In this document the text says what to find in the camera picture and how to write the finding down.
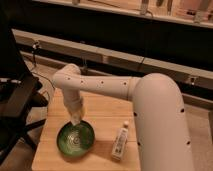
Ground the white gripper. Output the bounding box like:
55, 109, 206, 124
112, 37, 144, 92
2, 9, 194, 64
64, 97, 84, 125

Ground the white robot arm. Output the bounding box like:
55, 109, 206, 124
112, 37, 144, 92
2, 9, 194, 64
53, 64, 195, 171

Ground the green ceramic bowl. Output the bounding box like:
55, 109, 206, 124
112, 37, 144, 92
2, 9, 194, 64
56, 120, 95, 158

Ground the wooden table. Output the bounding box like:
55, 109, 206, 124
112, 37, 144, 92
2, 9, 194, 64
32, 89, 140, 171

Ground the black office chair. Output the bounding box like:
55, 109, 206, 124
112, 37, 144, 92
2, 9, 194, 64
0, 5, 48, 166

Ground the white tube bottle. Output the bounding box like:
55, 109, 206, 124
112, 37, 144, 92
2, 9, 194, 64
111, 121, 129, 161

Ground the black cable on floor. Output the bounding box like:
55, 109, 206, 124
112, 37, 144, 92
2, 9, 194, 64
22, 54, 56, 101

